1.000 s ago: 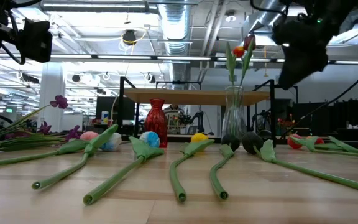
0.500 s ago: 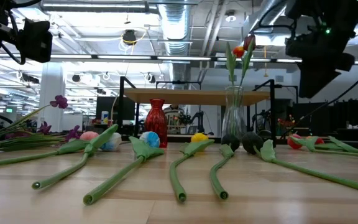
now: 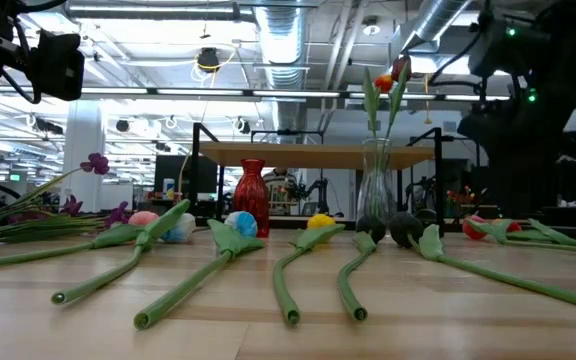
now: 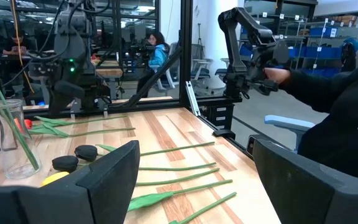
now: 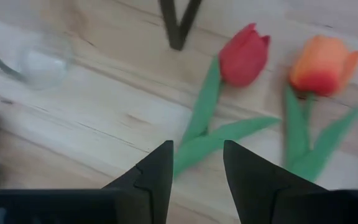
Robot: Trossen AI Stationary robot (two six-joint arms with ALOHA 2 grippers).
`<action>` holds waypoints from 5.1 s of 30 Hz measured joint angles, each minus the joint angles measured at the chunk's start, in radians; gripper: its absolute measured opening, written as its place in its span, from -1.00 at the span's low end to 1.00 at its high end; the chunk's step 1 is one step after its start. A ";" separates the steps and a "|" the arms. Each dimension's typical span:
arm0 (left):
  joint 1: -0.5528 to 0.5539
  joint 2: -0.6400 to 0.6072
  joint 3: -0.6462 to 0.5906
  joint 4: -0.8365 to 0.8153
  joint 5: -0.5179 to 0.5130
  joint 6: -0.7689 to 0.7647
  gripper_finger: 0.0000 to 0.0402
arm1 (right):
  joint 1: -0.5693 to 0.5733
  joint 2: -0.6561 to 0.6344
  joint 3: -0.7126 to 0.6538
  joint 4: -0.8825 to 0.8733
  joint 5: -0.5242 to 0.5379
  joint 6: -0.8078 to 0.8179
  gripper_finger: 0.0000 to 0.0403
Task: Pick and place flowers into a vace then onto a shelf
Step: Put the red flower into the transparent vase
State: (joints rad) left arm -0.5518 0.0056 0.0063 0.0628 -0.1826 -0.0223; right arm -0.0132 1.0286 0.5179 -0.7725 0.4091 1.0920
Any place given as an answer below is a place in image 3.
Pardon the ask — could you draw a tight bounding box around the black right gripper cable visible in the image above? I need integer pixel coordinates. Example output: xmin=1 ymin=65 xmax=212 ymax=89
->
xmin=427 ymin=22 xmax=487 ymax=96

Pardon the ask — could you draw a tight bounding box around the red glass vase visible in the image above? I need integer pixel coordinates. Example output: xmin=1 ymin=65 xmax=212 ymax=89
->
xmin=232 ymin=158 xmax=271 ymax=239

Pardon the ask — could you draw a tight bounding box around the black tulip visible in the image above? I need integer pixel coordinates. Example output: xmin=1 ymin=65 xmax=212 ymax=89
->
xmin=388 ymin=211 xmax=576 ymax=316
xmin=336 ymin=215 xmax=388 ymax=323

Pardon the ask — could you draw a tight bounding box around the yellow tulip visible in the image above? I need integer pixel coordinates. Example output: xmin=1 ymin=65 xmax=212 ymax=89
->
xmin=272 ymin=213 xmax=347 ymax=327

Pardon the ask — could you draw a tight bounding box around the person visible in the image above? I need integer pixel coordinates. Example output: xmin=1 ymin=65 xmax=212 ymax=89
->
xmin=262 ymin=167 xmax=299 ymax=216

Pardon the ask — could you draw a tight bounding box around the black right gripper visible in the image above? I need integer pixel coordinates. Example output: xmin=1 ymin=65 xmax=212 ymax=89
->
xmin=457 ymin=99 xmax=576 ymax=219

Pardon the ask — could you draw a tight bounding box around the purple artificial flower bunch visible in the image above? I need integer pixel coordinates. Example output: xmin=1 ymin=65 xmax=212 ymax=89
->
xmin=0 ymin=152 xmax=130 ymax=246

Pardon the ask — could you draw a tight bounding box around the pink tulip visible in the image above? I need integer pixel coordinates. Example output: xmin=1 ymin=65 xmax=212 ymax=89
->
xmin=0 ymin=210 xmax=161 ymax=273

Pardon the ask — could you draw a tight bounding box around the clear glass vase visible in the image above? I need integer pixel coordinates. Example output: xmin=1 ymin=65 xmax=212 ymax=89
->
xmin=356 ymin=138 xmax=399 ymax=240

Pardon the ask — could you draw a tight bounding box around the large orange tulip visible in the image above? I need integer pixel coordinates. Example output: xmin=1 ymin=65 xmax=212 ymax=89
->
xmin=491 ymin=217 xmax=576 ymax=251

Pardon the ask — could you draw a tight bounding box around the overhead light bar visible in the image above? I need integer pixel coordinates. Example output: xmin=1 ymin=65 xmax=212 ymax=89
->
xmin=0 ymin=85 xmax=576 ymax=105

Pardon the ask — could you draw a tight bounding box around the dark red tulip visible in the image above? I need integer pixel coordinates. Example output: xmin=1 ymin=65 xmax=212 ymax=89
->
xmin=382 ymin=55 xmax=413 ymax=221

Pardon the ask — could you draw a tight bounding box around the black computer monitor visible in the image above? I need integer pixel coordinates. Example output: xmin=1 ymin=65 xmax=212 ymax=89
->
xmin=153 ymin=154 xmax=218 ymax=195

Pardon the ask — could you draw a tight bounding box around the black ceiling-mounted device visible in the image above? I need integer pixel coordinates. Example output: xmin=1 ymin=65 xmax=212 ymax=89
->
xmin=195 ymin=46 xmax=222 ymax=75

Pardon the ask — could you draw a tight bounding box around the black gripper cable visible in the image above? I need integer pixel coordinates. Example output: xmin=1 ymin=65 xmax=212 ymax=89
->
xmin=1 ymin=22 xmax=44 ymax=105
xmin=427 ymin=22 xmax=487 ymax=96

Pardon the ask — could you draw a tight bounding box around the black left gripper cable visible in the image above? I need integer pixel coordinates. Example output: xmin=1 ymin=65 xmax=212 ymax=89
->
xmin=1 ymin=22 xmax=44 ymax=105

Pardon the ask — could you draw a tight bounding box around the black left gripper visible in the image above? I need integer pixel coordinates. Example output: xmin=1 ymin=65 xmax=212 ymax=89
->
xmin=0 ymin=0 xmax=86 ymax=100

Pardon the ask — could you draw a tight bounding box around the white and blue tulip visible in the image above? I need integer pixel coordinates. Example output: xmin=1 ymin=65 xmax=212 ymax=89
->
xmin=133 ymin=210 xmax=266 ymax=331
xmin=50 ymin=198 xmax=198 ymax=306

